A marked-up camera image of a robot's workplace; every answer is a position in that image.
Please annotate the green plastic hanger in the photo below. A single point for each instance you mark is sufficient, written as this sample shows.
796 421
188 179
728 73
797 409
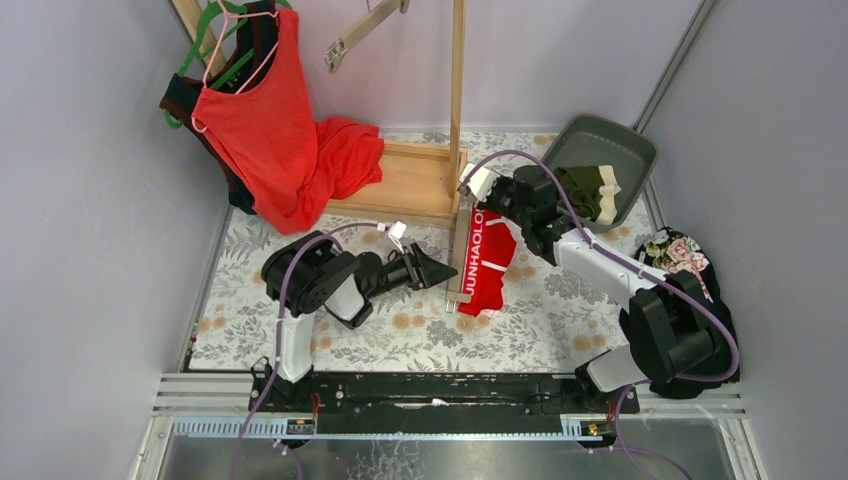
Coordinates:
197 21

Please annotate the red tank top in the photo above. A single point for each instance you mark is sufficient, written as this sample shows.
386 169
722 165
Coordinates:
291 164

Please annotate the wooden clothes rack stand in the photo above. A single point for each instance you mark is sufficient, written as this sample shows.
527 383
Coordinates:
420 182

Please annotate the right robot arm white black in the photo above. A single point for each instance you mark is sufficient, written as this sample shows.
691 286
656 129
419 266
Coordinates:
676 328

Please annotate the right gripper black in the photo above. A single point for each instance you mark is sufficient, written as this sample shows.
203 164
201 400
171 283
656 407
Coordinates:
490 198

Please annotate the olive green underwear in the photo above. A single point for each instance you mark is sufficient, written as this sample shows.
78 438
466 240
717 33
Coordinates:
592 191

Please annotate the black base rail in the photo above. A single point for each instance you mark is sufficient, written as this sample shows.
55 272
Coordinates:
428 403

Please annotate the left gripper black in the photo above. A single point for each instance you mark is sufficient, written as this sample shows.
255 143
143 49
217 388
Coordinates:
413 267

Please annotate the floral table cloth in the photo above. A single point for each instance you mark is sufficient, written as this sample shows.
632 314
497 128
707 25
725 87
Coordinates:
551 320

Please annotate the red underwear with white lettering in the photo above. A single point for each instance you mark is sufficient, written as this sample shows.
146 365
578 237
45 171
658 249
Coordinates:
490 251

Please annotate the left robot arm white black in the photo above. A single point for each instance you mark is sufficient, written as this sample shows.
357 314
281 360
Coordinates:
314 273

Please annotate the grey plastic bin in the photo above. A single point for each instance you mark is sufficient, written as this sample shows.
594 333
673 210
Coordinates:
590 140

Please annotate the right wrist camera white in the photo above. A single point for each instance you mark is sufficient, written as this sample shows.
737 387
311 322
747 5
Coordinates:
477 182

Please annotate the black floral garment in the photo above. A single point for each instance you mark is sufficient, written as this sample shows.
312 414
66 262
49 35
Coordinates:
673 251

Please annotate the dark striped garment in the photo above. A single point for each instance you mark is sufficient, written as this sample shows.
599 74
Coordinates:
254 37

